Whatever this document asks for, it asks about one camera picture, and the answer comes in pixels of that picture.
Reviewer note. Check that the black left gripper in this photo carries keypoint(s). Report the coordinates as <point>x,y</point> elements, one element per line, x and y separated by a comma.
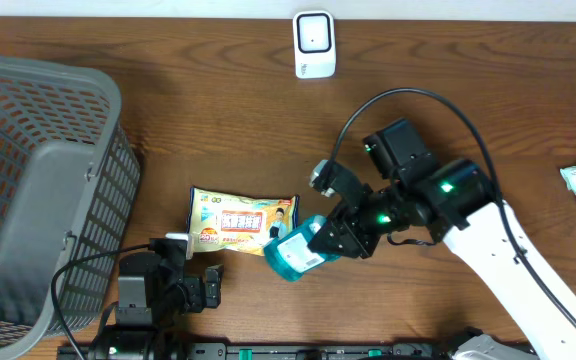
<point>197,297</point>

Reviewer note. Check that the wet wipes pack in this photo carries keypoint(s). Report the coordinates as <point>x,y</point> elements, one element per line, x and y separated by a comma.
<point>221,221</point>

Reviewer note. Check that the grey plastic basket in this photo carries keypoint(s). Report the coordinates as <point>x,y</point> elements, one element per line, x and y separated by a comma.
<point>68,182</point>

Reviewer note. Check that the teal mouthwash bottle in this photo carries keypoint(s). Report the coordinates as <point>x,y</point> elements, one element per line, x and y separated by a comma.
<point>287,252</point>

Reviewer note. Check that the white barcode scanner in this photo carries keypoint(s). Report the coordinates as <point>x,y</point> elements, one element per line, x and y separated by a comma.
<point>314,44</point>

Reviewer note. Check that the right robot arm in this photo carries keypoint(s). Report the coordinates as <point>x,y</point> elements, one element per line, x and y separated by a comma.
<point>457,205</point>

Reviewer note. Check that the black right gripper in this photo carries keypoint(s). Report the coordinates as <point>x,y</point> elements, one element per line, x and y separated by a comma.
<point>347,222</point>

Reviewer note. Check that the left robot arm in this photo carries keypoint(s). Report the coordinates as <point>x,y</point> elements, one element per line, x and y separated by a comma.
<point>153,290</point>

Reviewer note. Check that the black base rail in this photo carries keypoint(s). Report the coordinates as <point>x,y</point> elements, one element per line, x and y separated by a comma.
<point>219,351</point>

